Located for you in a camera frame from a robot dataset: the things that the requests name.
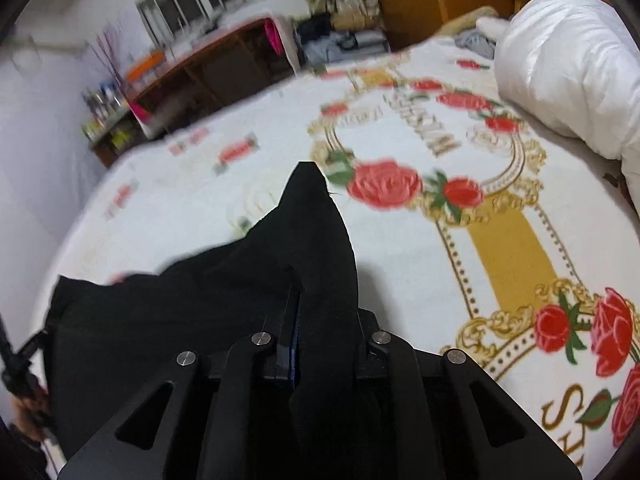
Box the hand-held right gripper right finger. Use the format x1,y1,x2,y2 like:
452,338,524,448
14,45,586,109
354,309,583,480

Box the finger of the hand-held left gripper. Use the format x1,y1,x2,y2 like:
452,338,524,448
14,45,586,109
0,310,53,431

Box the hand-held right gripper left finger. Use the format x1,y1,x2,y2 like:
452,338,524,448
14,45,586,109
60,285,302,480

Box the black coat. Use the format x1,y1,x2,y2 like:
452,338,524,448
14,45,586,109
45,161,383,480

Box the pile of clothes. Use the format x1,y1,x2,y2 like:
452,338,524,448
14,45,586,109
295,12,391,66

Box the person's left hand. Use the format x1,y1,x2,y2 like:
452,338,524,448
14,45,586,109
11,396,48,443

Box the rose print bed sheet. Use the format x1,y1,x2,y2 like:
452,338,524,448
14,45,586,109
35,35,640,480

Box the group of bottles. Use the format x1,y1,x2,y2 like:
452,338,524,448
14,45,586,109
82,82,131,141

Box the pink cloth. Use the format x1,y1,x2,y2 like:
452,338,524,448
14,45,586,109
127,101,152,127
264,19,282,57

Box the wooden desk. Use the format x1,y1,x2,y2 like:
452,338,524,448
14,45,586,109
90,17,301,168

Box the orange lidded box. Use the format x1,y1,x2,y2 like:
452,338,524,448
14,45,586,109
125,50,166,83

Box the pink flower branches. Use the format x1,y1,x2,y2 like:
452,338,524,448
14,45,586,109
90,25,126,91

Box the grey cloth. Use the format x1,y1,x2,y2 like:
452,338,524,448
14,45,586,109
455,30,497,59

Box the white duvet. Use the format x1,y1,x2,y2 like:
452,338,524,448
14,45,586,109
475,0,640,161

